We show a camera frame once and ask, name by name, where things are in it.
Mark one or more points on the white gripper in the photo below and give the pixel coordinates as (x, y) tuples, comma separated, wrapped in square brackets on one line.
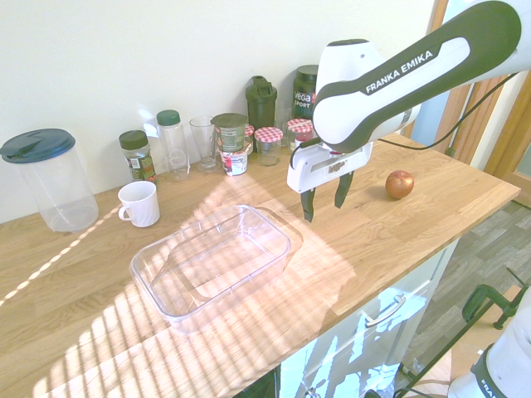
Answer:
[(319, 166)]

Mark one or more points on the red apple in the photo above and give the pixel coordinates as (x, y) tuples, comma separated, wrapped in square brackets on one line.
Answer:
[(399, 185)]

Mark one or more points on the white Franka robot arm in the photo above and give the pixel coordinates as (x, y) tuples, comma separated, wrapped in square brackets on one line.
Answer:
[(415, 74)]

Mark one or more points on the clear plastic rectangular container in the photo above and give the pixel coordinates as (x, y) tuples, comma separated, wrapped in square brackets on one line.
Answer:
[(215, 265)]

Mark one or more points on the glass jar red checked lid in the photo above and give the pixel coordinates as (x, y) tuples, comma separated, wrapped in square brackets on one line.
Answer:
[(299, 132), (268, 145), (249, 134)]

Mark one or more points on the clear glass tumbler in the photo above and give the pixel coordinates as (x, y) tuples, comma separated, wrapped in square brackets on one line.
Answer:
[(284, 122)]

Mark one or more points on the white yogurt cup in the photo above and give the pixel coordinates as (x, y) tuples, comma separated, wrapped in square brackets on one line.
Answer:
[(234, 162)]

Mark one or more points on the dark Vega protein tub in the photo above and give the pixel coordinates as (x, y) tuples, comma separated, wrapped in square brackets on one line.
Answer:
[(305, 91)]

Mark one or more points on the black shaker bottle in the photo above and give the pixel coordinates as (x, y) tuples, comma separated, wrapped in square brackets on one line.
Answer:
[(260, 103)]

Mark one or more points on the green plastic tub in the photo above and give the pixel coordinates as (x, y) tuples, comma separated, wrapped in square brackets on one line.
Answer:
[(229, 132)]

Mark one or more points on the tall footed drinking glass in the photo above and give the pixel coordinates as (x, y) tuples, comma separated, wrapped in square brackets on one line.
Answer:
[(204, 141)]

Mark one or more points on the clear bottle with green lid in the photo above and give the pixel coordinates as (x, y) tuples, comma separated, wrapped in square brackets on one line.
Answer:
[(173, 145)]

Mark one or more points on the white ribbed mug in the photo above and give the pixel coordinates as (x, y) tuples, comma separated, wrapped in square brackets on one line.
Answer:
[(143, 205)]

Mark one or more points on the black screw clamp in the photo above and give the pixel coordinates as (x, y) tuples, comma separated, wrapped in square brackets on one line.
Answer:
[(483, 296)]

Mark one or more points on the coffee jar with dark lid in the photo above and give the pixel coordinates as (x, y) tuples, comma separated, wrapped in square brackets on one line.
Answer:
[(139, 159)]

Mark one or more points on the clear jar with blue lid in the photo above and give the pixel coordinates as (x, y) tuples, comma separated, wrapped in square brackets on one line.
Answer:
[(54, 182)]

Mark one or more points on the wooden door frame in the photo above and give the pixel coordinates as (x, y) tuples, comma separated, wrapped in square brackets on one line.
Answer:
[(460, 103)]

